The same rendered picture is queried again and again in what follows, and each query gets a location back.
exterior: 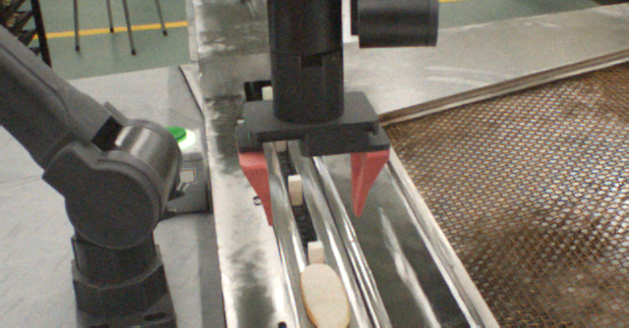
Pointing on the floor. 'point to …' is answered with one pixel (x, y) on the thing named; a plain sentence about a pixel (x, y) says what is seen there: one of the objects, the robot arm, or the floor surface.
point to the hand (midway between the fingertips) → (313, 209)
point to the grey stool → (111, 11)
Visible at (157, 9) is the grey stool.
